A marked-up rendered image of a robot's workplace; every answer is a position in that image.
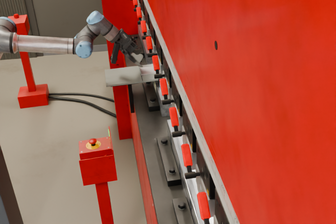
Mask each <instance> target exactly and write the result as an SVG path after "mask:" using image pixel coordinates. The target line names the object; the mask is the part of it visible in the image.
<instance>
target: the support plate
mask: <svg viewBox="0 0 336 224"><path fill-rule="evenodd" d="M153 66H154V65H153V64H147V65H143V67H140V68H144V67H153ZM104 71H105V81H106V87H113V86H121V85H129V84H137V83H146V82H154V81H158V78H156V79H155V78H154V75H155V74H156V73H154V74H146V75H142V77H141V73H140V69H139V66H130V67H122V68H113V69H105V70H104ZM142 79H143V81H142Z"/></svg>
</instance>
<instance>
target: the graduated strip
mask: <svg viewBox="0 0 336 224"><path fill-rule="evenodd" d="M145 2H146V5H147V7H148V10H149V12H150V15H151V17H152V20H153V22H154V25H155V27H156V30H157V32H158V35H159V37H160V40H161V42H162V45H163V47H164V50H165V52H166V55H167V57H168V60H169V62H170V65H171V67H172V70H173V73H174V75H175V78H176V80H177V83H178V85H179V88H180V90H181V93H182V95H183V98H184V100H185V103H186V105H187V108H188V110H189V113H190V115H191V118H192V120H193V123H194V125H195V128H196V130H197V133H198V135H199V138H200V140H201V143H202V145H203V148H204V150H205V153H206V155H207V158H208V160H209V163H210V165H211V168H212V171H213V173H214V176H215V178H216V181H217V183H218V186H219V188H220V191H221V193H222V196H223V198H224V201H225V203H226V206H227V208H228V211H229V213H230V216H231V218H232V221H233V223H234V224H239V222H238V220H237V217H236V215H235V212H234V210H233V208H232V205H231V203H230V200H229V198H228V195H227V193H226V191H225V188H224V186H223V183H222V181H221V178H220V176H219V174H218V171H217V169H216V166H215V164H214V161H213V159H212V157H211V154H210V152H209V149H208V147H207V144H206V142H205V140H204V137H203V135H202V132H201V130H200V127H199V125H198V123H197V120H196V118H195V115H194V113H193V110H192V108H191V106H190V103H189V101H188V98H187V96H186V93H185V91H184V89H183V86H182V84H181V81H180V79H179V76H178V74H177V72H176V69H175V67H174V64H173V62H172V59H171V57H170V54H169V52H168V50H167V47H166V45H165V42H164V40H163V37H162V35H161V33H160V30H159V28H158V25H157V23H156V20H155V18H154V16H153V13H152V11H151V8H150V6H149V3H148V1H147V0H145Z"/></svg>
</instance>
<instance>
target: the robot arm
mask: <svg viewBox="0 0 336 224"><path fill-rule="evenodd" d="M86 21H87V23H88V24H87V25H86V26H85V27H84V28H83V29H82V30H81V31H80V32H79V33H78V34H77V35H76V36H75V37H74V38H64V37H48V36H33V35H18V34H17V26H16V24H15V22H14V21H13V20H11V19H10V18H8V17H0V59H1V57H2V55H3V53H11V54H15V53H16V52H34V53H52V54H71V55H78V56H79V57H80V58H83V59H86V58H88V57H90V56H91V54H92V51H93V42H94V39H95V38H96V37H97V36H99V34H101V35H102V36H103V37H105V38H106V39H107V40H108V41H110V42H111V43H114V46H113V50H112V54H111V57H110V60H111V63H112V64H116V61H117V60H118V53H119V50H120V51H121V52H122V53H123V54H124V55H125V56H126V57H127V58H128V59H129V60H131V61H132V62H133V63H135V64H136V65H137V66H139V67H143V65H142V64H141V63H140V62H142V59H143V57H144V56H143V55H142V54H140V53H141V52H142V50H141V49H140V48H139V49H136V48H137V47H138V44H137V41H136V40H135V39H134V38H133V37H132V36H131V35H130V34H129V35H128V34H127V33H125V32H124V30H123V29H122V28H121V29H120V30H118V29H117V28H116V27H115V26H114V25H113V24H112V23H111V22H110V21H108V20H107V19H106V18H105V17H104V16H103V15H102V14H101V13H99V12H98V11H93V12H92V13H91V14H90V15H89V16H88V18H87V20H86Z"/></svg>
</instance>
